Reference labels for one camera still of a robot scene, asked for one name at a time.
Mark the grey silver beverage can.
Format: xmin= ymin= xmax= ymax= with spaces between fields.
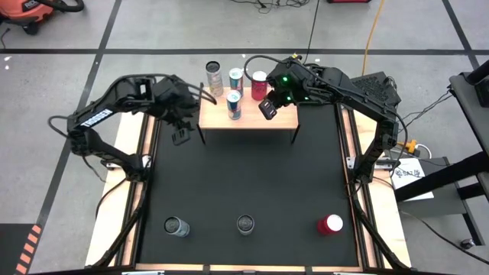
xmin=163 ymin=215 xmax=191 ymax=238

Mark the black cable tangle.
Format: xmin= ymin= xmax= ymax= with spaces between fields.
xmin=228 ymin=0 xmax=311 ymax=15

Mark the black aluminium table frame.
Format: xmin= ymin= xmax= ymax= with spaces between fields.
xmin=89 ymin=86 xmax=412 ymax=275

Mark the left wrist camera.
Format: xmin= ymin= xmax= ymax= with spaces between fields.
xmin=170 ymin=128 xmax=192 ymax=147

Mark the yellow power cable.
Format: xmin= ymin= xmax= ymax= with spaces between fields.
xmin=361 ymin=0 xmax=385 ymax=76

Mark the black metal cart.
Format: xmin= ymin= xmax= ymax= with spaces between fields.
xmin=393 ymin=60 xmax=489 ymax=248

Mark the orange shop vacuum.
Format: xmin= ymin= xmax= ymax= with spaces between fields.
xmin=0 ymin=0 xmax=57 ymax=36

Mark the white printed paper sheet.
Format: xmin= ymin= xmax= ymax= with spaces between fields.
xmin=390 ymin=158 xmax=436 ymax=202

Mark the yellow plug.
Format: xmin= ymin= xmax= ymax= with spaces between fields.
xmin=397 ymin=139 xmax=418 ymax=154

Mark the Celsius Tropical Vibe can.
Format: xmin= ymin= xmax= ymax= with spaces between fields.
xmin=235 ymin=214 xmax=256 ymax=236

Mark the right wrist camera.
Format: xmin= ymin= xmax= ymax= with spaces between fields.
xmin=257 ymin=97 xmax=279 ymax=121

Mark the black braided cable sleeve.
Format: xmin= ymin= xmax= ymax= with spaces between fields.
xmin=91 ymin=181 xmax=150 ymax=268
xmin=345 ymin=179 xmax=408 ymax=273

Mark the blue Red Bull can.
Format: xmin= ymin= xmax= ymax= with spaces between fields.
xmin=225 ymin=89 xmax=243 ymax=121

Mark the black vacuum hose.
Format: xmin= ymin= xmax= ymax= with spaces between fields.
xmin=36 ymin=0 xmax=86 ymax=13

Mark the black computer tower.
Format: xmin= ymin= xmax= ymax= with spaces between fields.
xmin=349 ymin=71 xmax=402 ymax=124

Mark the silver white beverage can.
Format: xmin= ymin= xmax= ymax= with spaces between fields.
xmin=205 ymin=60 xmax=225 ymax=99

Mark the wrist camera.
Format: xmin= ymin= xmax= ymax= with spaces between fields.
xmin=257 ymin=97 xmax=279 ymax=121
xmin=170 ymin=128 xmax=192 ymax=147

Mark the red beverage can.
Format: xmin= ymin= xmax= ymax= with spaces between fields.
xmin=251 ymin=70 xmax=269 ymax=102
xmin=316 ymin=213 xmax=344 ymax=237

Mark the silver-blue Red Bull can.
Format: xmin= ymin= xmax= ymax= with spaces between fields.
xmin=228 ymin=67 xmax=245 ymax=99

